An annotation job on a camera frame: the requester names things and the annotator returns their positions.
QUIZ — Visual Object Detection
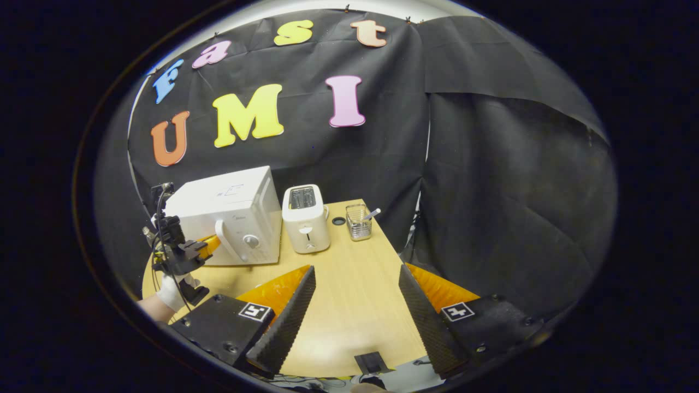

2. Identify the white toaster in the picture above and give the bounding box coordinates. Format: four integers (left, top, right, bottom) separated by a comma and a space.
282, 184, 331, 254

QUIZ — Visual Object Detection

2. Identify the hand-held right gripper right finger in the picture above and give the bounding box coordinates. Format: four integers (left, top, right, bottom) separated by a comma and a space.
399, 264, 547, 380

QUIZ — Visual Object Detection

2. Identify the black table edge clamp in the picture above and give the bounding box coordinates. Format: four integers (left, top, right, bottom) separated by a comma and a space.
354, 352, 395, 376

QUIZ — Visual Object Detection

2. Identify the metal wire mesh holder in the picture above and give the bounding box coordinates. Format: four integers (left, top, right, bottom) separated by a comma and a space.
346, 204, 373, 241

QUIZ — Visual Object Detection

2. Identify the white microwave oven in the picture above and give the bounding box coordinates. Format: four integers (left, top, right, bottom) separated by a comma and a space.
164, 165, 283, 267

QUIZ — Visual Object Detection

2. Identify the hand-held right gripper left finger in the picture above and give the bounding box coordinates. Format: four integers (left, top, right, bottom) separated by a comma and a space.
169, 265, 317, 378

